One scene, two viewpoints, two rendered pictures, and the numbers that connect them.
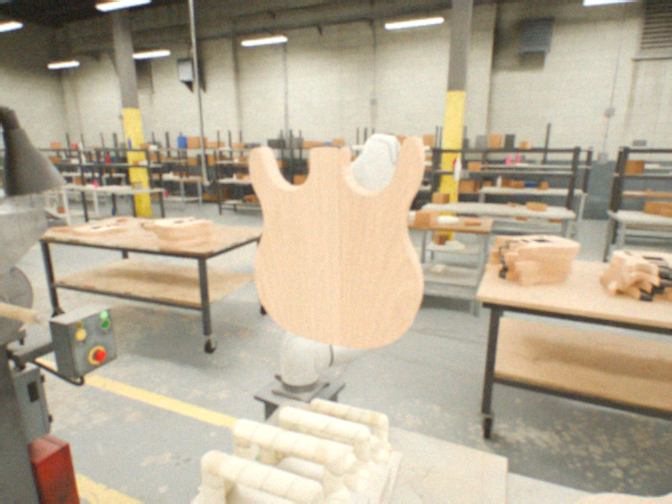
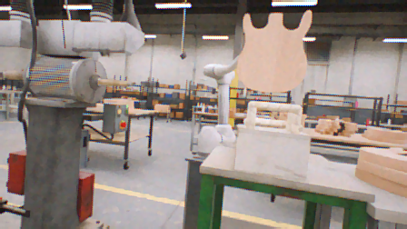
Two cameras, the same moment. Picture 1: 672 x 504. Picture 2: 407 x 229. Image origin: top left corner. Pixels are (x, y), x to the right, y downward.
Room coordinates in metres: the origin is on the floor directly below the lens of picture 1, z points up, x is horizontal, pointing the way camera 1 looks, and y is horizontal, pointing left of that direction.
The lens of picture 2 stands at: (-0.25, 0.54, 1.20)
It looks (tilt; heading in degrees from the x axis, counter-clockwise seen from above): 3 degrees down; 350
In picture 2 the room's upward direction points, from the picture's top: 5 degrees clockwise
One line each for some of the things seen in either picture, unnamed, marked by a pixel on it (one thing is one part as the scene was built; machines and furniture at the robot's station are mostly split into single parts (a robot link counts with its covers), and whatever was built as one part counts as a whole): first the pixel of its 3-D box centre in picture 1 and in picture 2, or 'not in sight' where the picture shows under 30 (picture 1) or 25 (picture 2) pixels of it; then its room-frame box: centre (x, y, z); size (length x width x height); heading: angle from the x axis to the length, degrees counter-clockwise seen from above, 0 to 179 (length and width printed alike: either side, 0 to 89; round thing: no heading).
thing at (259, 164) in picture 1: (270, 170); (249, 23); (0.82, 0.12, 1.62); 0.07 x 0.04 x 0.09; 68
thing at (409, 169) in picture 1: (401, 167); (302, 22); (0.73, -0.12, 1.63); 0.07 x 0.04 x 0.10; 68
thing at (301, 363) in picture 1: (302, 350); (208, 138); (1.52, 0.13, 0.87); 0.18 x 0.16 x 0.22; 119
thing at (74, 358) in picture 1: (65, 347); (104, 121); (1.32, 0.93, 0.99); 0.24 x 0.21 x 0.26; 66
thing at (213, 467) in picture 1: (259, 476); (274, 106); (0.51, 0.11, 1.20); 0.20 x 0.03 x 0.03; 69
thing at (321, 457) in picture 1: (285, 440); not in sight; (0.58, 0.08, 1.20); 0.20 x 0.03 x 0.03; 69
